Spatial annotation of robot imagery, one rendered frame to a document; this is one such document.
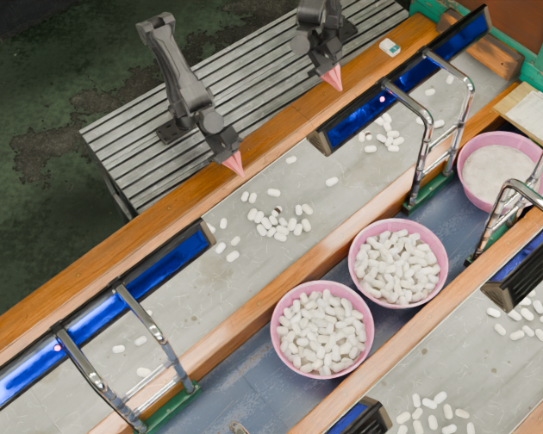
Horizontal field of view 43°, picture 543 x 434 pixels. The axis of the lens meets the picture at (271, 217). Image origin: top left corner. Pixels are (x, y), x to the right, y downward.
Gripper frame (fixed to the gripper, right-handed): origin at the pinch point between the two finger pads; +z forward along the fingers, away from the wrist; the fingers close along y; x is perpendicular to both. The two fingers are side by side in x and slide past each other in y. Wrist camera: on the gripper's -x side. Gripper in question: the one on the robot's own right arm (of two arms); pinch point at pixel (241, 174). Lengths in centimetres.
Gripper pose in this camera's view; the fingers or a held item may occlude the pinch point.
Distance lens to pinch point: 195.2
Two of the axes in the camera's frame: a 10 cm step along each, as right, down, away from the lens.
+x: -3.8, -0.2, 9.2
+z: 5.4, 8.1, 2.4
